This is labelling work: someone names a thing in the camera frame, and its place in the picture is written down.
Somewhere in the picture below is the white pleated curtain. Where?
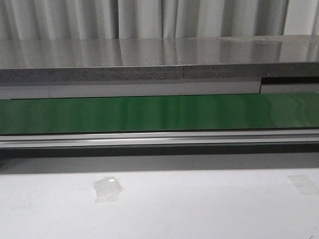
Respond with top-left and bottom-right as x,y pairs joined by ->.
0,0 -> 319,40

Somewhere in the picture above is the clear tape patch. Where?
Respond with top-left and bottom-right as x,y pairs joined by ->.
92,176 -> 124,203

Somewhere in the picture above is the grey stone counter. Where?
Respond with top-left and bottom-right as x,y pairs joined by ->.
0,35 -> 319,86

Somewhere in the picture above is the clear tape strip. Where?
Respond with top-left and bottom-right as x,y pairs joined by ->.
287,175 -> 319,196

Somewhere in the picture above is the aluminium conveyor rail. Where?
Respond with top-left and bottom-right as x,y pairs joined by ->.
0,128 -> 319,149

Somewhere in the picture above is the green conveyor belt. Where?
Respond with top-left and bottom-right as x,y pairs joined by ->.
0,93 -> 319,135

